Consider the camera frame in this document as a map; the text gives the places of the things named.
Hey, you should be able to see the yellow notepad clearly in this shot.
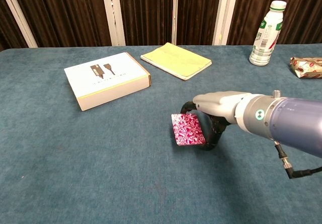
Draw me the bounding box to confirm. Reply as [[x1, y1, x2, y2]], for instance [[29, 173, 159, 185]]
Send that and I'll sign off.
[[140, 42, 212, 81]]

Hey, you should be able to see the white frame post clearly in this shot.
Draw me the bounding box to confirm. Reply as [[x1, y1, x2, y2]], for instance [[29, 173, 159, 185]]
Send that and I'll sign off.
[[212, 0, 240, 46], [100, 0, 126, 46], [0, 0, 38, 48]]

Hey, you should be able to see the blue felt table cover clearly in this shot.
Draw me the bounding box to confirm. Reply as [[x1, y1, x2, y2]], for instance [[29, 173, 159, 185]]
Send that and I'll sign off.
[[0, 44, 322, 224]]

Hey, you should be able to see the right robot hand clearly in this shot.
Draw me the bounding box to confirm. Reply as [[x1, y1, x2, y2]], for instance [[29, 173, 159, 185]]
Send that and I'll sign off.
[[180, 91, 251, 152]]

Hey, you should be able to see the gold red snack package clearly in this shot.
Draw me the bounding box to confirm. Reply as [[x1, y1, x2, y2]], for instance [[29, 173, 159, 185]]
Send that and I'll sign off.
[[289, 56, 322, 79]]

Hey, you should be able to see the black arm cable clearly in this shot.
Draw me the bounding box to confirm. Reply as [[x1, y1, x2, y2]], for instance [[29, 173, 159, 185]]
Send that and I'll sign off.
[[273, 140, 322, 180]]

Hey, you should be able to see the pink speckled white card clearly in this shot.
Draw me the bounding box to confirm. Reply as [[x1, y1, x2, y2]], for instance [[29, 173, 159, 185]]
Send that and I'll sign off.
[[171, 112, 206, 147]]

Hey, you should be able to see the white green plastic bottle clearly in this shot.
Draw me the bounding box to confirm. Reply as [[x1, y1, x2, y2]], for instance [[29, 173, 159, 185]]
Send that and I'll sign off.
[[249, 0, 287, 66]]

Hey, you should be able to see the dark brown curtain panel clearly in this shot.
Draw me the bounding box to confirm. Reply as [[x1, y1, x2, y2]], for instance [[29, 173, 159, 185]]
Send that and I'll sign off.
[[117, 0, 223, 46], [0, 0, 28, 52], [10, 0, 113, 48], [227, 0, 322, 46]]

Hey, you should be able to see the thin white pole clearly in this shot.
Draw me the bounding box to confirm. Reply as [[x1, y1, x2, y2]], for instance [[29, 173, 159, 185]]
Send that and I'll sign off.
[[172, 0, 179, 46]]

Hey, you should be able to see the white cardboard product box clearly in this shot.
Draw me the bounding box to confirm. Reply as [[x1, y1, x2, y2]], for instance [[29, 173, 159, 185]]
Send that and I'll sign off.
[[63, 52, 152, 112]]

